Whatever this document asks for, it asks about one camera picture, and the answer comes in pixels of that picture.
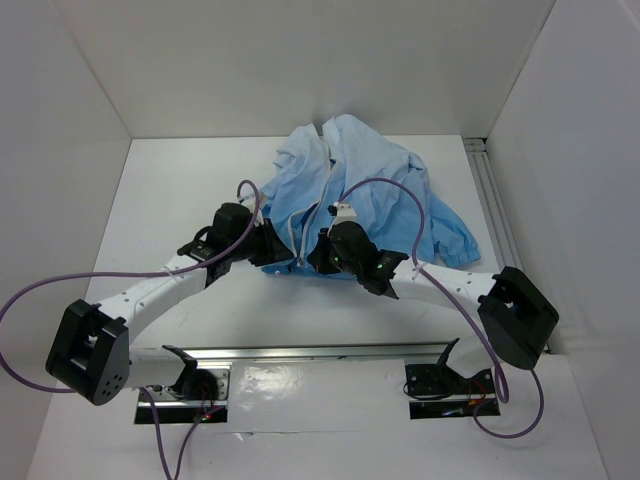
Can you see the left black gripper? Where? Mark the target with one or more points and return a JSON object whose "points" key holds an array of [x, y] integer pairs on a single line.
{"points": [[278, 249]]}

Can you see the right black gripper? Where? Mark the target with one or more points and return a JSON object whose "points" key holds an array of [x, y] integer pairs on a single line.
{"points": [[318, 257]]}

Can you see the light blue zip jacket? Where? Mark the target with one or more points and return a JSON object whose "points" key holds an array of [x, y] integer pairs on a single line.
{"points": [[387, 185]]}

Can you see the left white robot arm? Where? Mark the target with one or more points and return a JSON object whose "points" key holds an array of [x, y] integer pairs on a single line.
{"points": [[92, 353]]}

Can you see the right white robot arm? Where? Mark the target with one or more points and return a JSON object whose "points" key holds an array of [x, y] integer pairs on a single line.
{"points": [[511, 319]]}

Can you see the front aluminium rail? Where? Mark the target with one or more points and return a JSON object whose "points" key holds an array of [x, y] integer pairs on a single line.
{"points": [[310, 353]]}

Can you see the aluminium rail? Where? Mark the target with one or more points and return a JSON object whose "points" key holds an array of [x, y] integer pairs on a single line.
{"points": [[493, 207], [310, 353]]}

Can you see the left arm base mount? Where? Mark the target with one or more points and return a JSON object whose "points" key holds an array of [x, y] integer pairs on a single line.
{"points": [[184, 391]]}

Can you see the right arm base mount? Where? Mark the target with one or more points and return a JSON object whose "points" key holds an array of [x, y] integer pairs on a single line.
{"points": [[437, 392]]}

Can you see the right side aluminium rail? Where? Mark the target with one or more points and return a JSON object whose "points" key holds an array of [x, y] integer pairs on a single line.
{"points": [[493, 207]]}

